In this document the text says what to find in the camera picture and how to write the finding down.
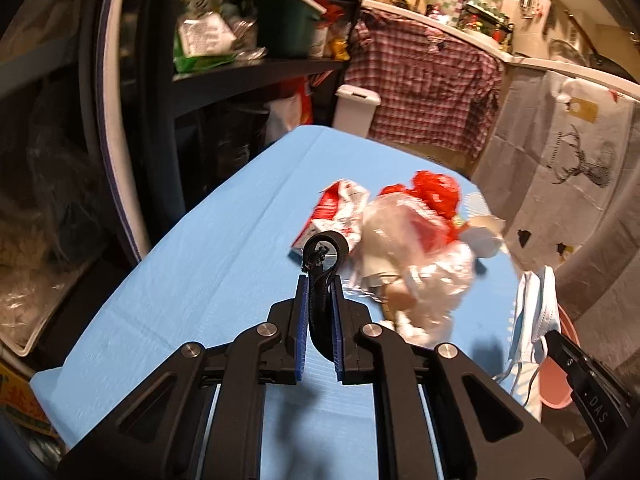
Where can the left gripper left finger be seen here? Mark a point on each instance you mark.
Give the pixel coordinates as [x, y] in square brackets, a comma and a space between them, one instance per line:
[199, 414]

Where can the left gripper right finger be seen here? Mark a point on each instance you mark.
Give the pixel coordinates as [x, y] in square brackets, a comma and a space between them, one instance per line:
[437, 414]

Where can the blue surgical face mask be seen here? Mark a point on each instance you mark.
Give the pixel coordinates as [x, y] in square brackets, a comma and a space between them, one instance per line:
[535, 314]

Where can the red white milk carton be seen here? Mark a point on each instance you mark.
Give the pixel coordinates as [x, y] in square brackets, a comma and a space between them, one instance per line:
[340, 209]

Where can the white small trash bin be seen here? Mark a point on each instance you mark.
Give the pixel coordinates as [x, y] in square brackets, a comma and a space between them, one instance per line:
[355, 109]

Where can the clear crumpled plastic bag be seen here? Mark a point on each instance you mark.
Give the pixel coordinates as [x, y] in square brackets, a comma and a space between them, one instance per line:
[406, 262]

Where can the blue table cloth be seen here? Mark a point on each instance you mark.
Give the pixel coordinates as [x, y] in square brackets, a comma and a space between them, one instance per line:
[217, 273]

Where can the white paper cup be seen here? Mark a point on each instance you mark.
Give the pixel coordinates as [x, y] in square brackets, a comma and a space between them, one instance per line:
[483, 234]

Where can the red plastic bag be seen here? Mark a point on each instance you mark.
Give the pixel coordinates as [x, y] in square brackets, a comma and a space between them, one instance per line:
[438, 192]

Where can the grey deer print cloth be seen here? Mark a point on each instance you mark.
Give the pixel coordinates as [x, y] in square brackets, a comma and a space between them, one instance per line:
[557, 167]

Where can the red white rice bag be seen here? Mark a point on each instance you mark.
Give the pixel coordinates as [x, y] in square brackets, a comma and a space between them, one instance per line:
[289, 108]

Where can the red plaid shirt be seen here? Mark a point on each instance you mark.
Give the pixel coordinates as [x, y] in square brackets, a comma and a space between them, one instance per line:
[434, 88]

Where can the black storage shelf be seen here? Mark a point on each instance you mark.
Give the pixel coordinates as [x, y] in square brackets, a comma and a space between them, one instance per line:
[69, 65]

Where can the green white food package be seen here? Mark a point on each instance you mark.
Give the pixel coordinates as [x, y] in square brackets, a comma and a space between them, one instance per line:
[202, 43]

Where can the white jar on shelf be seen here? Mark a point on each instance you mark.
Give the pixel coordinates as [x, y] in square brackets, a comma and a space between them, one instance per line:
[318, 43]

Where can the green storage box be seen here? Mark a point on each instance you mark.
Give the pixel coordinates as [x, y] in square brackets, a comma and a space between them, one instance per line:
[285, 28]

